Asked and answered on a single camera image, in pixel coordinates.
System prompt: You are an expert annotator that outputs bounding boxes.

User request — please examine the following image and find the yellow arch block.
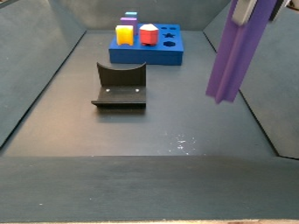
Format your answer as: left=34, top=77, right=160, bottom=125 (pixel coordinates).
left=116, top=25, right=134, bottom=46

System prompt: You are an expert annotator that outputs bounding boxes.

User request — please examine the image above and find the black curved plastic stand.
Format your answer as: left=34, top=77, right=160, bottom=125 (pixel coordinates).
left=90, top=64, right=145, bottom=108

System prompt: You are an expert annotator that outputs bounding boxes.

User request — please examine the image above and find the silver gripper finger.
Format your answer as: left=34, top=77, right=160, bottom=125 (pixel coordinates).
left=232, top=0, right=257, bottom=25

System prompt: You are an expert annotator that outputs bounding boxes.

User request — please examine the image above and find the purple rectangular block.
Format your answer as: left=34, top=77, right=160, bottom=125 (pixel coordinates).
left=120, top=17, right=137, bottom=35

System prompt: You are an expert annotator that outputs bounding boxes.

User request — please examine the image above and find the purple star-shaped prism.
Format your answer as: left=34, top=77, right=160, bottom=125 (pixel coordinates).
left=205, top=0, right=276, bottom=103

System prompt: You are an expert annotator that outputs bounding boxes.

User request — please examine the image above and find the blue shape sorter board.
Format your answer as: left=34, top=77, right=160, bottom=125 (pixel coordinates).
left=108, top=24, right=184, bottom=66

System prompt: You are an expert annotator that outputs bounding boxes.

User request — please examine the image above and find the red pentagon block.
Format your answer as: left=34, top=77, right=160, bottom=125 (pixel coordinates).
left=138, top=24, right=158, bottom=46

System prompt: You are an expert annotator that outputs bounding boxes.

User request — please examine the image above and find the light blue rectangular block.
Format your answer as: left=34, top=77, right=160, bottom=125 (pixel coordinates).
left=125, top=11, right=137, bottom=18

